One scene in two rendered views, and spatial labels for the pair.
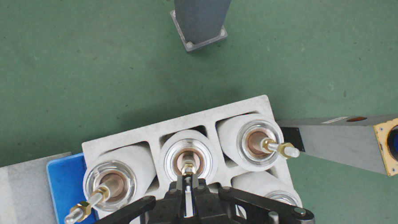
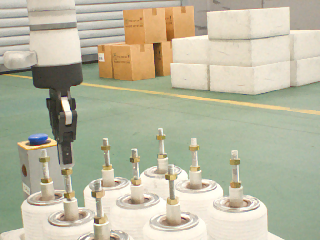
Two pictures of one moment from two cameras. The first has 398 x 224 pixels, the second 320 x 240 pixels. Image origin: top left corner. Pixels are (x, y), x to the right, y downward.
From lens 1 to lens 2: 84 cm
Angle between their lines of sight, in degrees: 76
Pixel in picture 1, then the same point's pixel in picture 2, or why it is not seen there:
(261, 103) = (10, 234)
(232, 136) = (44, 208)
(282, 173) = not seen: hidden behind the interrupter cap
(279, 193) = (90, 185)
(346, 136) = (38, 169)
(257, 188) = (91, 198)
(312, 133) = not seen: hidden behind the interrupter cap
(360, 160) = (55, 159)
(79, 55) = not seen: outside the picture
